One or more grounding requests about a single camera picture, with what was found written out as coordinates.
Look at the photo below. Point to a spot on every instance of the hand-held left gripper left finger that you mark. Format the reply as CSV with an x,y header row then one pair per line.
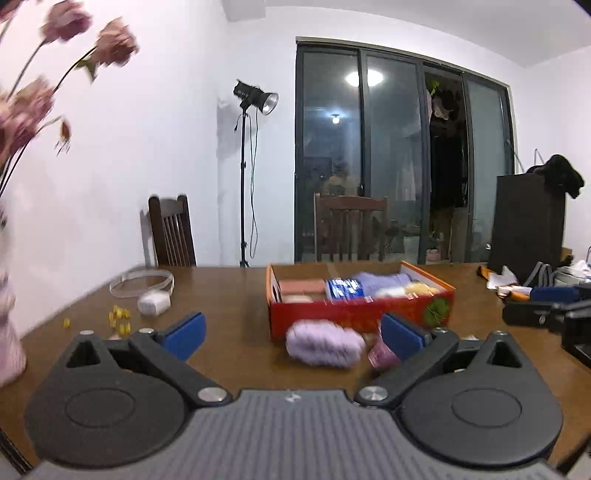
x,y
187,333

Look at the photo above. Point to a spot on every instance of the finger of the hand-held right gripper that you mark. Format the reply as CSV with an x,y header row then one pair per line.
x,y
531,314
554,293

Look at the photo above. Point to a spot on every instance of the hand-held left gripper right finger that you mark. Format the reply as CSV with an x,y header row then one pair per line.
x,y
401,339

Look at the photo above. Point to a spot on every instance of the iridescent white plush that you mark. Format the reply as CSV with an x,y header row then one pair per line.
x,y
390,292

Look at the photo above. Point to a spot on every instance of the yellow plush toy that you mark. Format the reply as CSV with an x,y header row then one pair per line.
x,y
421,287

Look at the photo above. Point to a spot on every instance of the red cardboard box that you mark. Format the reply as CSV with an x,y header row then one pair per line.
x,y
346,314

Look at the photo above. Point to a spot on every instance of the purple knit cloth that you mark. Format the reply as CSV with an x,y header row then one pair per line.
x,y
383,280

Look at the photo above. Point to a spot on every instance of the blue patterned packet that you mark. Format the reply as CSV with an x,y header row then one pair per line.
x,y
344,288

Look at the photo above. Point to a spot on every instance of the lavender fluffy cloth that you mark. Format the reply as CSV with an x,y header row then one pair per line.
x,y
323,346

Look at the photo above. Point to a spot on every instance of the beige sponge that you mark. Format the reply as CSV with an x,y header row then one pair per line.
x,y
298,299

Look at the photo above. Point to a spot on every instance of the pink sponge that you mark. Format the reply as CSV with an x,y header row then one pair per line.
x,y
302,286

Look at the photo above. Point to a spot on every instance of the white bag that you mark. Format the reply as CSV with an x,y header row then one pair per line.
x,y
575,273

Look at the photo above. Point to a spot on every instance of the white charger adapter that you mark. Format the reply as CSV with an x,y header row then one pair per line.
x,y
153,303

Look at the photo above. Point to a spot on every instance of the scattered yellow beads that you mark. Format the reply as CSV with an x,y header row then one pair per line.
x,y
119,314

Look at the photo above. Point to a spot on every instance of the black cabinet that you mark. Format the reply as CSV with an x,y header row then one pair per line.
x,y
526,226

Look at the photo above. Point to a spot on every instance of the dark wooden chair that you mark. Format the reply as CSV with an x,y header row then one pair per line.
x,y
351,226
171,230

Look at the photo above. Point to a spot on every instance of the black garment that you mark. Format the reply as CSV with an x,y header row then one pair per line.
x,y
561,173

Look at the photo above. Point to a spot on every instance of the sliding glass door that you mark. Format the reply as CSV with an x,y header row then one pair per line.
x,y
392,161

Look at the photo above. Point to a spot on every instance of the pale pink vase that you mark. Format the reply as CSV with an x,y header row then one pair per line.
x,y
9,323

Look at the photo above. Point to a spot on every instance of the hanging clothes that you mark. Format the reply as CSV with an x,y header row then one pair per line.
x,y
441,104

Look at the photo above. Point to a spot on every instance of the studio light on stand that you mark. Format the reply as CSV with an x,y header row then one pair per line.
x,y
251,94

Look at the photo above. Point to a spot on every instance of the pink artificial flowers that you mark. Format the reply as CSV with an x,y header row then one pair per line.
x,y
27,106

